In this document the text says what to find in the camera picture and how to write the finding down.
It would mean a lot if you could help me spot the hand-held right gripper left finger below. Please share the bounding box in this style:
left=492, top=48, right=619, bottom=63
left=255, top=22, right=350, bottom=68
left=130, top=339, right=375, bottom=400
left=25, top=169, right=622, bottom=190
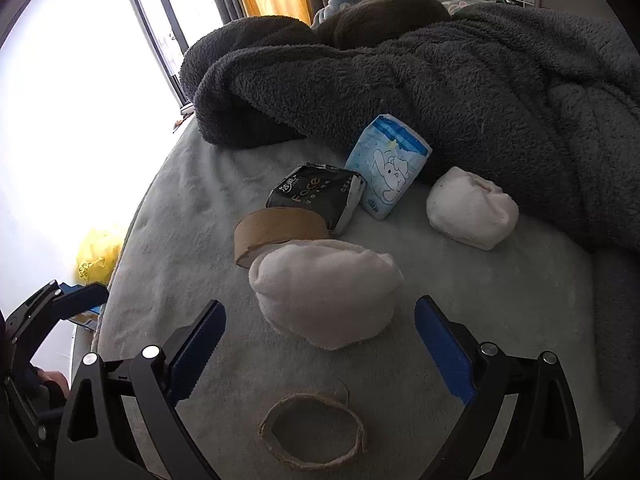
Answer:
left=54, top=300, right=227, bottom=480

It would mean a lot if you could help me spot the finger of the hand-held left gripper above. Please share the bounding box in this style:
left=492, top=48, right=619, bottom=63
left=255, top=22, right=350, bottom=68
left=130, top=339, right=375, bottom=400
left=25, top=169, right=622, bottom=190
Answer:
left=50, top=282, right=109, bottom=323

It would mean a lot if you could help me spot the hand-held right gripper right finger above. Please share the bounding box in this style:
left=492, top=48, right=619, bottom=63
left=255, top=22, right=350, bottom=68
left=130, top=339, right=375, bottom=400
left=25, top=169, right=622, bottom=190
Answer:
left=414, top=296, right=585, bottom=480

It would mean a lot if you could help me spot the black tissue pack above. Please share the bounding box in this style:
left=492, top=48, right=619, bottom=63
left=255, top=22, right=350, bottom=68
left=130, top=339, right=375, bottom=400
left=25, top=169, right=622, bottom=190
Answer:
left=265, top=162, right=367, bottom=236

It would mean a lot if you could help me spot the blue plastic packet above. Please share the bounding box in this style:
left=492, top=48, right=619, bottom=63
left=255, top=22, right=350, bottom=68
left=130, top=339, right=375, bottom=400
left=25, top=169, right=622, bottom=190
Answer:
left=60, top=284, right=103, bottom=331

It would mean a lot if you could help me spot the yellow plastic bag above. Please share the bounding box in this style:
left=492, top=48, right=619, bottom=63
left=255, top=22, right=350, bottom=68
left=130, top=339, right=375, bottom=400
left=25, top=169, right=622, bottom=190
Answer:
left=75, top=227, right=126, bottom=283

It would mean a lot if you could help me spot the grey bed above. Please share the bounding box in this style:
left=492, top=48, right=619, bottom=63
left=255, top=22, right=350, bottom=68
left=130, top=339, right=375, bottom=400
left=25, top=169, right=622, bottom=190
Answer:
left=97, top=120, right=640, bottom=480

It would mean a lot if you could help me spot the brown tape roll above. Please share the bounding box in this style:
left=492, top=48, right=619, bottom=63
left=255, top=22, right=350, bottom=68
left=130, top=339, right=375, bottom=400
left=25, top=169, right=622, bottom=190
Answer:
left=234, top=208, right=332, bottom=268

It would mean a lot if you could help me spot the large white rolled sock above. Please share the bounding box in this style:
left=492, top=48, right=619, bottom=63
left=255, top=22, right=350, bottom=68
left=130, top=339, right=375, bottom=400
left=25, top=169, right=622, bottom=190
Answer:
left=248, top=239, right=404, bottom=351

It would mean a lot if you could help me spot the small white rolled sock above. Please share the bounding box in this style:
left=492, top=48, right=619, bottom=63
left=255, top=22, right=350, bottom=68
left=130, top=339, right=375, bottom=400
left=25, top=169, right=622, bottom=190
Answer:
left=426, top=166, right=520, bottom=251

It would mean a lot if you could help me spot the blue cartoon tissue pack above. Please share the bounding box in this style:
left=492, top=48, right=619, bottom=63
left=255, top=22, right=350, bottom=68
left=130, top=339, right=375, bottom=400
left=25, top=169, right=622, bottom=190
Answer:
left=345, top=114, right=432, bottom=221

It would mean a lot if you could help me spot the dark grey fleece blanket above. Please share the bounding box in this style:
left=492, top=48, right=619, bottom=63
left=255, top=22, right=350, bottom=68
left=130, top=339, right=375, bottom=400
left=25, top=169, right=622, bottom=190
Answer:
left=179, top=2, right=640, bottom=256

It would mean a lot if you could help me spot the brown pillow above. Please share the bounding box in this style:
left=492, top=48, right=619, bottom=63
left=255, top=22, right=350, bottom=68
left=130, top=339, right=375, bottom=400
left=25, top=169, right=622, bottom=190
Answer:
left=316, top=0, right=453, bottom=51

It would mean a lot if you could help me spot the light blue fleece cloth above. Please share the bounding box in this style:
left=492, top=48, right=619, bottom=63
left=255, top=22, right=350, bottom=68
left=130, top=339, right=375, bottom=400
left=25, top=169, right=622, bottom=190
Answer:
left=312, top=0, right=362, bottom=28

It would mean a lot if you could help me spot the twine ring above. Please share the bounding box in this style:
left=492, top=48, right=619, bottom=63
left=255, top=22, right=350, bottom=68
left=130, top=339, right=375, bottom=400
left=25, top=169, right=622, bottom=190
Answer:
left=257, top=380, right=368, bottom=471

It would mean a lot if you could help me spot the black sliding door frame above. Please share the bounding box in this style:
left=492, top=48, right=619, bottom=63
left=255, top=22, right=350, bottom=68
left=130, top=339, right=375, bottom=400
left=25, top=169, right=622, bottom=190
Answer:
left=120, top=0, right=193, bottom=116

